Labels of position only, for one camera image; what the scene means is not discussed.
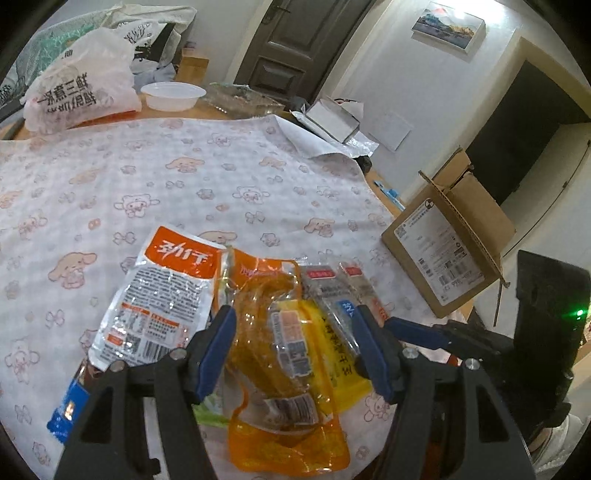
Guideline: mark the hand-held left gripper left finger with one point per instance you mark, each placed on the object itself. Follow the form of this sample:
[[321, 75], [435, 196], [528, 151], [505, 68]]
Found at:
[[217, 355]]

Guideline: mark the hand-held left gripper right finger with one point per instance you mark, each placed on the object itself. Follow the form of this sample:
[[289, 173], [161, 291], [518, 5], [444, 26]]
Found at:
[[374, 355]]

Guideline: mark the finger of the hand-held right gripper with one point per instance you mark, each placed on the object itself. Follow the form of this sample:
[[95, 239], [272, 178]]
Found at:
[[415, 333], [480, 339]]

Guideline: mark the yellow snack packet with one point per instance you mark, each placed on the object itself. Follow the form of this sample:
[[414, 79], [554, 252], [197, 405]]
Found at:
[[339, 371]]

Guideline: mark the transparent orange snack packet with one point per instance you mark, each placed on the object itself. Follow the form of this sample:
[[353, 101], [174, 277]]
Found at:
[[261, 327]]

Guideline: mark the clear red-label snack packet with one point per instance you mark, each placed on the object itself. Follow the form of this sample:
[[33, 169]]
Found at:
[[323, 290], [364, 286]]

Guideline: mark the orange and white snack packet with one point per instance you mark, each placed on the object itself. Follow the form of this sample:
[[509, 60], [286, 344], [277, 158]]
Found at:
[[157, 295]]

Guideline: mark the blue snack packet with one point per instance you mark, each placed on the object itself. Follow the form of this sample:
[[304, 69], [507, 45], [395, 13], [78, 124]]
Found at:
[[69, 406]]

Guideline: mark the blue pen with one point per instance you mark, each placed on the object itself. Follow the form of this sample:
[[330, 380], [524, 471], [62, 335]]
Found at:
[[391, 196]]

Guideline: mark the cartoon printed tablecloth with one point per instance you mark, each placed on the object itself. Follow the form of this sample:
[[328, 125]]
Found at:
[[184, 184]]

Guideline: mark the tissue box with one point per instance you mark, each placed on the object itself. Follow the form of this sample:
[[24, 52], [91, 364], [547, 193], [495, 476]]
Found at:
[[330, 117]]

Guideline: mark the white plastic bowl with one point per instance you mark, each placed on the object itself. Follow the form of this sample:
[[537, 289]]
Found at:
[[173, 96]]

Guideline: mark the small brown cardboard box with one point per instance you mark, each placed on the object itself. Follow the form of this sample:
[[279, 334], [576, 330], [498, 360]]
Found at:
[[194, 67]]

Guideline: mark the grey cloth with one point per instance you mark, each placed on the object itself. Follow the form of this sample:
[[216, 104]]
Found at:
[[152, 71]]

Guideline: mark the white printed plastic bag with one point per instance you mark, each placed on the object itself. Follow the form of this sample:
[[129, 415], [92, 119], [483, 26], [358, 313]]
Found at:
[[78, 87]]

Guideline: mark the dark grey door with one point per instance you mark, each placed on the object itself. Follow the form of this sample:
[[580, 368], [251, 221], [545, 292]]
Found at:
[[286, 46]]

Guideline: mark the white wall panel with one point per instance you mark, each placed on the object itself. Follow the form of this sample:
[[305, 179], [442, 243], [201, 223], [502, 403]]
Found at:
[[390, 130]]

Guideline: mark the landscape wall picture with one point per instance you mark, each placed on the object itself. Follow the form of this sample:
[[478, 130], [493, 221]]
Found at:
[[450, 24]]

